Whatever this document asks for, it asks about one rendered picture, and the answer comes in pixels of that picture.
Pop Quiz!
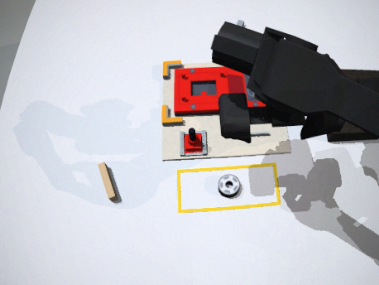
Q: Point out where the tan wooden bar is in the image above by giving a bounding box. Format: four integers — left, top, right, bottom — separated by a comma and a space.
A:
98, 162, 118, 202

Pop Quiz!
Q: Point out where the yellow rectangular outline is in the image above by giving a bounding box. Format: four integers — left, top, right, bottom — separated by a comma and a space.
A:
177, 162, 281, 213

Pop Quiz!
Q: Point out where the black and grey wheel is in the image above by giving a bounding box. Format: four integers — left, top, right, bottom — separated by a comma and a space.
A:
218, 174, 241, 197

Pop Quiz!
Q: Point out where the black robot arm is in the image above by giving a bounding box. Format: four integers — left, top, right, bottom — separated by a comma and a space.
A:
211, 22, 379, 138

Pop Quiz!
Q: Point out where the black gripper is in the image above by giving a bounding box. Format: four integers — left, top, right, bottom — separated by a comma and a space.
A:
218, 93, 345, 143

